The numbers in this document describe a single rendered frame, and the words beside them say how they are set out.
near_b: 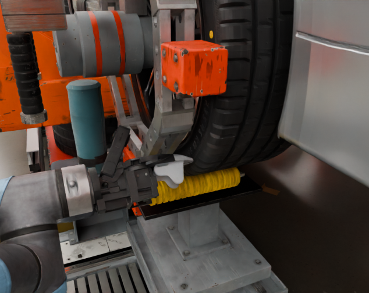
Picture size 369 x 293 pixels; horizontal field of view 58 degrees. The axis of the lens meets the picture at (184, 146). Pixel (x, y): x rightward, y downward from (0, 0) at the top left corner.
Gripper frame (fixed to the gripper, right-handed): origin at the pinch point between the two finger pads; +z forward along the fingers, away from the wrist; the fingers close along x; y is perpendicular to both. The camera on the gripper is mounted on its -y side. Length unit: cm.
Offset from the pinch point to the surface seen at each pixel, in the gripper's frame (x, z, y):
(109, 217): -80, -9, -5
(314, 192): -83, 97, 7
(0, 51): -35, -36, -56
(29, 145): -75, -35, -40
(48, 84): -43, -24, -48
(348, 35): 39.5, 7.7, 1.1
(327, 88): 33.8, 7.7, 4.5
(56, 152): -95, -25, -43
